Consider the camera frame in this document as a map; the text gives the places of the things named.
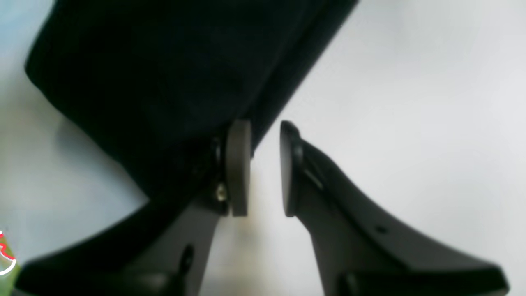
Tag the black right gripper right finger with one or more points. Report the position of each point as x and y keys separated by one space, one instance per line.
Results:
x=361 y=249

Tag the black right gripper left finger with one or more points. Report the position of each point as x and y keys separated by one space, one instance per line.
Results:
x=163 y=248

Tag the plain black T-shirt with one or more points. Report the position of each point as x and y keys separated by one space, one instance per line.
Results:
x=151 y=82

